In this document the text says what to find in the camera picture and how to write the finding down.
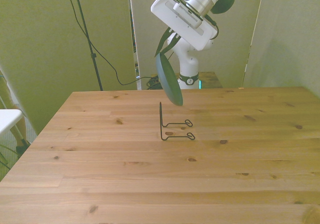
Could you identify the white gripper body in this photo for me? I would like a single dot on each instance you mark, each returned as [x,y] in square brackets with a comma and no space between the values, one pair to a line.
[182,28]

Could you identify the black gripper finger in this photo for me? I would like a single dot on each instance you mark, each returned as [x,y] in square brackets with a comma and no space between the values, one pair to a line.
[172,46]
[163,40]

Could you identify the dark grey-green round plate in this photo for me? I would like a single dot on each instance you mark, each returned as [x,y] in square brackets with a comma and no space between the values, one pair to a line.
[169,80]

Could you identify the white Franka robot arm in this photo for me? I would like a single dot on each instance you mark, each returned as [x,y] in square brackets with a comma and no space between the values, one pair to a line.
[188,62]

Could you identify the white plastic stool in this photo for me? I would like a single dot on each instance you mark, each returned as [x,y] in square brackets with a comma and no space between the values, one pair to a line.
[7,119]

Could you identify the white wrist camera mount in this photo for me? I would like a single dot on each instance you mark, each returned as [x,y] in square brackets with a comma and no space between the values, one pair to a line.
[188,14]

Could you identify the black camera tripod stand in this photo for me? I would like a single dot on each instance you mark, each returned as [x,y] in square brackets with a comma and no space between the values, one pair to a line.
[88,38]

